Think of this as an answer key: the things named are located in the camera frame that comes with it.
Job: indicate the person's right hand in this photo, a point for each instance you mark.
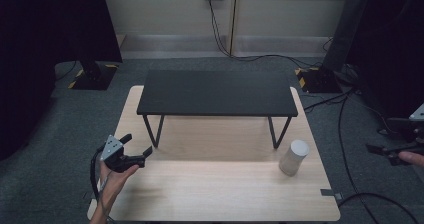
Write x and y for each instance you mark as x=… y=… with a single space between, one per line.
x=413 y=158

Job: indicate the person's left hand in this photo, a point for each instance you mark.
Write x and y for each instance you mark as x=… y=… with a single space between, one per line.
x=115 y=180

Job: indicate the grey tape strip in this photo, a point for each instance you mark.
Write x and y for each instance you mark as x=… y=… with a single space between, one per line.
x=330 y=194

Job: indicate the black hazard-striped stand base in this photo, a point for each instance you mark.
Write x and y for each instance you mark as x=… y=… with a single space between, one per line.
x=320 y=80
x=95 y=77

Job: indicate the grey padded stand post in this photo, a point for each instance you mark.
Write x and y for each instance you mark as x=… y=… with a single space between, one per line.
x=346 y=27

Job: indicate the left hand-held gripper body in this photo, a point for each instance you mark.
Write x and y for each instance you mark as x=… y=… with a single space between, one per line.
x=115 y=155

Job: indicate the black riser shelf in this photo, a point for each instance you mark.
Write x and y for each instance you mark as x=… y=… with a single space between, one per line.
x=216 y=92

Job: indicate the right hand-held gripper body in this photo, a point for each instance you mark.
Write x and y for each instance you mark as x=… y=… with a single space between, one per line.
x=411 y=129

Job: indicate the black curtain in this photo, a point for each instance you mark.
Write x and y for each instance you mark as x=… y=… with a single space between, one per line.
x=40 y=50
x=396 y=44

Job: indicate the white cylindrical cup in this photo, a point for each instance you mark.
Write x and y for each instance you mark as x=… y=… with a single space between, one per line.
x=294 y=159

